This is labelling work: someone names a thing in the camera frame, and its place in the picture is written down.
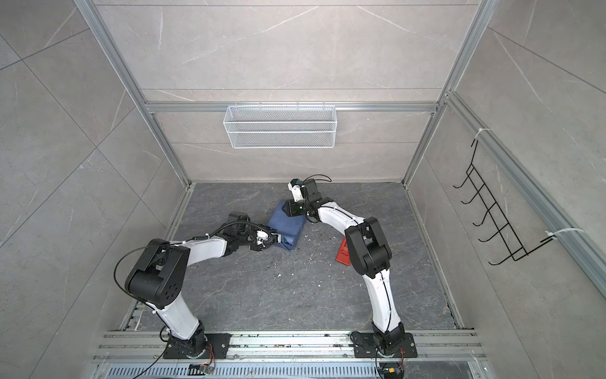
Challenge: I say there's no light blue wrapping paper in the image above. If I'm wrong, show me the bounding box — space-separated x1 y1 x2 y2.
268 200 307 251

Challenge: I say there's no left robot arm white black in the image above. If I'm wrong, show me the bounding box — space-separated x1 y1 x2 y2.
124 213 282 358

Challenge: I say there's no black wire hook rack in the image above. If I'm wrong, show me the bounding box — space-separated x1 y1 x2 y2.
452 140 556 266

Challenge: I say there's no white wire mesh basket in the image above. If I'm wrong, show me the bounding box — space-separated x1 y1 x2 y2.
223 104 338 149

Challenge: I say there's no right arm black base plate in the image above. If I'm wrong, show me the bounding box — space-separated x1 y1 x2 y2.
350 331 418 358

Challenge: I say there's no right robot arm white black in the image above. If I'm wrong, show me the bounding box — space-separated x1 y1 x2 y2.
283 178 406 355

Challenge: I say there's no red tape dispenser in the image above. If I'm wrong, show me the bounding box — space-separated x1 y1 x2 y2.
336 238 350 266

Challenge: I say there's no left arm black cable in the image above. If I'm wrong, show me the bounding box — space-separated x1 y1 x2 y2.
207 220 266 240

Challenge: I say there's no aluminium mounting rail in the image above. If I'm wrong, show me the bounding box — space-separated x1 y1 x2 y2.
88 330 494 378

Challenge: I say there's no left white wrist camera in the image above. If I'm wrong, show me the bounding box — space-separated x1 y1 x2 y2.
249 230 268 251

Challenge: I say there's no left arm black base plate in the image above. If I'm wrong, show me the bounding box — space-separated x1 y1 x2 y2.
163 333 232 359

